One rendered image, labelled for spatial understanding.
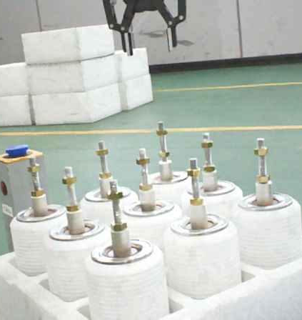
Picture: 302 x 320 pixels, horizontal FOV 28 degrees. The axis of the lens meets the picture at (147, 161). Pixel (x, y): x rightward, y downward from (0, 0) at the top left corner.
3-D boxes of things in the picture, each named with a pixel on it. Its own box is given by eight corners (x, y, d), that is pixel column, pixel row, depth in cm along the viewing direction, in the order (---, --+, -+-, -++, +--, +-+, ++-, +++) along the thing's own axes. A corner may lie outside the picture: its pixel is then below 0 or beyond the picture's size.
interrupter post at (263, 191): (264, 208, 83) (263, 185, 82) (253, 205, 85) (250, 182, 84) (277, 204, 84) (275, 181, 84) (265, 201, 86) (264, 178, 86)
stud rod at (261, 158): (262, 190, 85) (258, 138, 83) (268, 191, 84) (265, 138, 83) (259, 192, 84) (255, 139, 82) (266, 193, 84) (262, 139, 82)
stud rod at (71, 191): (70, 221, 82) (62, 168, 80) (76, 219, 82) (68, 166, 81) (75, 223, 81) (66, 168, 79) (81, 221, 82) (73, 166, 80)
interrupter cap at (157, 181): (170, 172, 109) (170, 168, 109) (198, 178, 103) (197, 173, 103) (136, 182, 105) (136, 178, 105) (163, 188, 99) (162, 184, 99)
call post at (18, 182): (34, 331, 109) (6, 163, 102) (19, 318, 115) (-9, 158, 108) (69, 317, 112) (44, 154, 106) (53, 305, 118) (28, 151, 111)
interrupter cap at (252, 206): (263, 217, 80) (262, 212, 80) (227, 206, 86) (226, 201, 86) (304, 203, 83) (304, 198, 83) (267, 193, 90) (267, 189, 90)
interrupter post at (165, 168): (168, 177, 106) (165, 159, 105) (176, 179, 104) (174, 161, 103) (157, 181, 104) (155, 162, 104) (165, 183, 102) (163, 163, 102)
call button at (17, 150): (11, 161, 104) (9, 149, 104) (3, 158, 107) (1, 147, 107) (33, 156, 106) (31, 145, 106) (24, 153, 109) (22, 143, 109)
